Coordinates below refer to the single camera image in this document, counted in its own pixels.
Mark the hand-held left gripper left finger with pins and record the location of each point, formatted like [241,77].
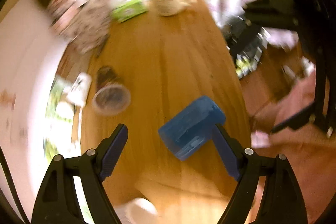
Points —
[113,150]

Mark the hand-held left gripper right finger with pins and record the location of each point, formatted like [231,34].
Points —
[225,150]

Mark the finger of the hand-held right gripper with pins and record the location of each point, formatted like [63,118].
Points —
[294,119]

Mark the blue plastic cup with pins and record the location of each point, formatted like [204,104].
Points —
[190,127]

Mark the clear plastic cup dark contents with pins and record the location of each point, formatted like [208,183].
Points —
[111,96]

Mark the white cup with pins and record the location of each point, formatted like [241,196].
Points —
[140,211]

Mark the pink cloth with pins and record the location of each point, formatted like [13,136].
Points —
[291,161]

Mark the white small box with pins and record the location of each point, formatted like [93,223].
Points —
[78,87]

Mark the dark cluttered shelf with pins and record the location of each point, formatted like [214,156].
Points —
[245,43]

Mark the patterned cloth bag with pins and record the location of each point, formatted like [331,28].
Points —
[78,16]

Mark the cream ceramic mug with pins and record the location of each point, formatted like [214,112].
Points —
[168,2]

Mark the green tissue box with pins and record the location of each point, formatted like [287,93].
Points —
[128,5]

